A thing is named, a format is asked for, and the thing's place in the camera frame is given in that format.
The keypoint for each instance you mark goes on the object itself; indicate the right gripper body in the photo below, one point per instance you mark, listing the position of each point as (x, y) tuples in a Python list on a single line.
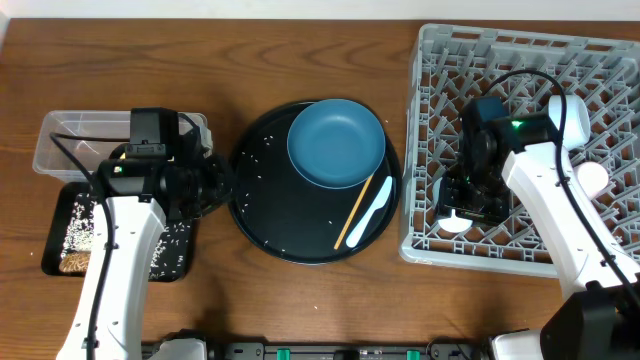
[(475, 196)]

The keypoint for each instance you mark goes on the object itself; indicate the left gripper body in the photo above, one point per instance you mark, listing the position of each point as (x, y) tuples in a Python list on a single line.
[(206, 184)]

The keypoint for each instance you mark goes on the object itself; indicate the light blue plastic cup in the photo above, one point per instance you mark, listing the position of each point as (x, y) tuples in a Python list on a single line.
[(450, 223)]

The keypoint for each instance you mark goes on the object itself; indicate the white rice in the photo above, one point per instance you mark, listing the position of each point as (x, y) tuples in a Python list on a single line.
[(170, 256)]

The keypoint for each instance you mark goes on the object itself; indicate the pink plastic cup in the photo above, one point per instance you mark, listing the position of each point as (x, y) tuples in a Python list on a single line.
[(592, 177)]

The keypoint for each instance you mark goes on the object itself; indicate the brown walnut cookie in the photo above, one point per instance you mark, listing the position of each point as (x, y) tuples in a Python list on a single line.
[(75, 263)]

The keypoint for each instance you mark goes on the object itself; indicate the light blue bowl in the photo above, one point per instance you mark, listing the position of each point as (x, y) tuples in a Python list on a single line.
[(577, 129)]

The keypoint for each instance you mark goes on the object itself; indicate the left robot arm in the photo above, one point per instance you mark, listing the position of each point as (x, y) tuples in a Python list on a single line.
[(135, 195)]

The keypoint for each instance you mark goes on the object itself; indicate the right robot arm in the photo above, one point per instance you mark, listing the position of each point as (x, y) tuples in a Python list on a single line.
[(527, 157)]

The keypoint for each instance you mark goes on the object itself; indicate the grey plastic dishwasher rack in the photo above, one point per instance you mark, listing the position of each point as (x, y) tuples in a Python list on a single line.
[(454, 64)]

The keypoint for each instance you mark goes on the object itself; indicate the white plastic knife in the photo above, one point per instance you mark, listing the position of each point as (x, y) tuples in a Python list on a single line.
[(378, 203)]

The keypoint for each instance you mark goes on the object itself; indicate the round black serving tray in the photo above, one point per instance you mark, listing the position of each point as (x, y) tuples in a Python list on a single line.
[(290, 218)]

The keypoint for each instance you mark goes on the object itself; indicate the wooden chopstick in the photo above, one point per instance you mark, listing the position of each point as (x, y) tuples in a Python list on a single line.
[(352, 213)]

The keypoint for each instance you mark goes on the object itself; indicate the clear plastic bin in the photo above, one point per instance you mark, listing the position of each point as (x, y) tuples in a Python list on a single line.
[(73, 145)]

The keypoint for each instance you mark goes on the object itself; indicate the black rectangular tray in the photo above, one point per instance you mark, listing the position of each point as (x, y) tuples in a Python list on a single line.
[(50, 260)]

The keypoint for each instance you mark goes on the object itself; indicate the dark blue plate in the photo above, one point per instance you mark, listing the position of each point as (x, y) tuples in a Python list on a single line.
[(336, 143)]

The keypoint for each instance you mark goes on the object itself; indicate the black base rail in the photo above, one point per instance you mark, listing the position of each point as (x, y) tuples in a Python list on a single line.
[(441, 348)]

